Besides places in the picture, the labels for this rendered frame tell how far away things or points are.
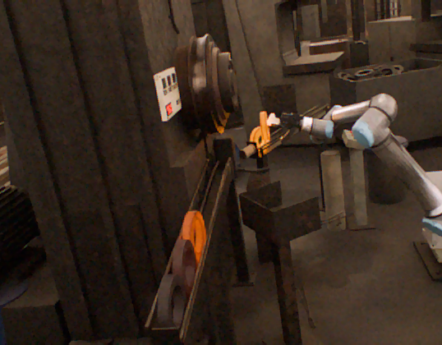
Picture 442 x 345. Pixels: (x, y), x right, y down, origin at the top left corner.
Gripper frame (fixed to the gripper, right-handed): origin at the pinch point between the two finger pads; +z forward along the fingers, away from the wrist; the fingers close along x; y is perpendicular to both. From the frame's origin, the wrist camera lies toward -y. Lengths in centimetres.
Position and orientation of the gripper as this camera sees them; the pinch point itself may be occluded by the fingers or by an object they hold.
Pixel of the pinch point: (264, 122)
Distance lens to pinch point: 254.0
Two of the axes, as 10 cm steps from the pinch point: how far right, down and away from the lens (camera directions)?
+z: -9.8, -1.7, 0.8
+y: 1.4, -9.4, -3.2
